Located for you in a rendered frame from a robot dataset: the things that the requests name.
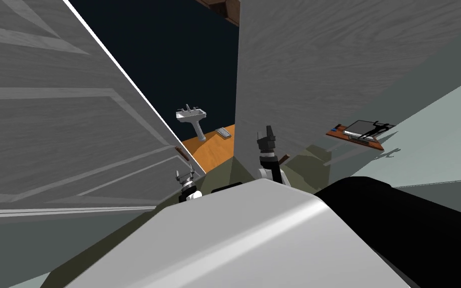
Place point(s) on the brown wall shelf with items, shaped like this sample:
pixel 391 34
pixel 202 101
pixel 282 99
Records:
pixel 358 134

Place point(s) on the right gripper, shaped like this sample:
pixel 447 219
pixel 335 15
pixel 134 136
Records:
pixel 267 144

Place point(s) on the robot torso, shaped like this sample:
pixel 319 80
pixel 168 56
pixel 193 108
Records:
pixel 234 240

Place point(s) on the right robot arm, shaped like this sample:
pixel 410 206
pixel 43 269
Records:
pixel 414 232

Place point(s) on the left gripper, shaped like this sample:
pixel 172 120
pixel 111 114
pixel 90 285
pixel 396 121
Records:
pixel 186 180

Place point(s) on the grey panelled door leaf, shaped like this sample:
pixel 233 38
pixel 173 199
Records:
pixel 54 120

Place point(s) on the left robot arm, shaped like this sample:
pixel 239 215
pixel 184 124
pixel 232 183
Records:
pixel 190 194

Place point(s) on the brown short bar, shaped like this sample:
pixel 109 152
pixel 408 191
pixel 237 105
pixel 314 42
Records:
pixel 284 159

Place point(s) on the white pedestal sink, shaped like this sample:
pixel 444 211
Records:
pixel 191 116

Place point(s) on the grey floor grate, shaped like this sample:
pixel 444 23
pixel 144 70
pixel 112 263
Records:
pixel 223 133

